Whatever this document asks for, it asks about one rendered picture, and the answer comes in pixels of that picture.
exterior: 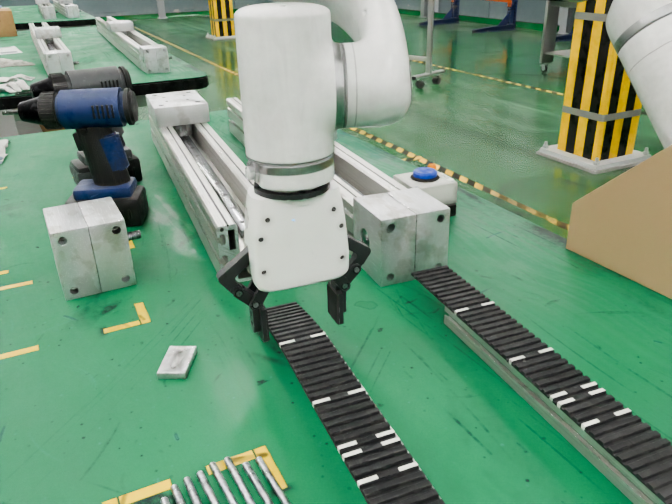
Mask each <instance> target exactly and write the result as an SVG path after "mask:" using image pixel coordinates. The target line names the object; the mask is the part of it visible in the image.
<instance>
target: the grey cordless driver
mask: <svg viewBox="0 0 672 504"><path fill-rule="evenodd" d="M115 87H120V88H121V89H122V90H123V91H124V88H130V89H131V91H132V81H131V77H130V74H129V71H128V70H127V69H126V68H125V67H124V66H119V67H118V68H117V67H116V66H108V67H99V68H89V69H80V70H70V71H65V75H63V74H62V72H60V73H51V74H49V75H48V78H45V79H43V80H40V81H37V82H35V83H32V84H30V91H23V92H15V96H16V97H17V96H25V95H32V98H36V97H39V94H40V93H41V92H49V91H57V92H59V91H60V90H70V89H92V88H115ZM111 128H112V131H116V132H118V133H119V136H120V138H121V141H122V144H123V147H124V150H125V153H126V156H127V159H128V161H129V164H130V165H129V166H128V168H127V170H128V173H129V175H130V177H135V178H136V180H137V182H139V181H141V180H142V178H143V177H142V171H141V165H140V159H139V158H138V157H137V156H136V155H134V154H133V153H132V151H131V149H130V148H129V147H127V146H126V144H125V141H124V139H123V136H122V135H123V133H124V129H123V127H111ZM77 157H78V159H73V160H71V162H70V165H69V168H70V172H71V174H72V175H73V179H74V182H75V183H76V184H77V185H78V183H79V182H80V181H81V180H83V179H93V178H92V175H91V172H90V170H89V167H88V164H87V161H86V158H85V155H84V152H83V151H77Z"/></svg>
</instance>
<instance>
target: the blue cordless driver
mask: <svg viewBox="0 0 672 504"><path fill-rule="evenodd" d="M2 115H19V117H20V119H21V120H22V121H24V122H29V123H34V124H40V125H43V126H44V127H45V128H46V129H47V130H51V129H63V127H64V128H65V129H66V130H69V129H76V132H74V133H73V134H72V136H73V138H74V141H75V143H76V146H77V149H78V151H83V152H84V155H85V158H86V161H87V164H88V167H89V170H90V172H91V175H92V178H93V179H83V180H81V181H80V182H79V183H78V185H77V186H76V187H75V188H74V190H73V193H72V195H71V196H70V197H69V198H68V200H67V201H66V202H65V205H66V204H72V203H78V202H83V201H88V200H94V199H100V198H105V197H111V198H112V200H113V201H114V203H115V205H116V206H117V208H118V210H119V211H120V213H121V215H122V216H123V218H124V220H125V224H126V227H130V226H140V225H142V224H143V222H144V219H145V217H146V215H147V212H148V209H149V207H148V201H147V195H146V189H145V187H144V186H142V185H137V180H136V178H135V177H130V175H129V173H128V170H127V168H128V166H129V165H130V164H129V161H128V159H127V156H126V153H125V150H124V147H123V144H122V141H121V138H120V136H119V133H118V132H116V131H112V128H111V127H125V126H126V124H127V123H128V124H129V125H135V122H137V121H138V103H137V98H136V95H135V93H134V91H131V89H130V88H124V91H123V90H122V89H121V88H120V87H115V88H92V89H70V90H60V91H59V92H57V91H49V92H41V93H40V94H39V97H36V98H33V99H30V100H26V101H23V102H20V103H19V104H18V110H2Z"/></svg>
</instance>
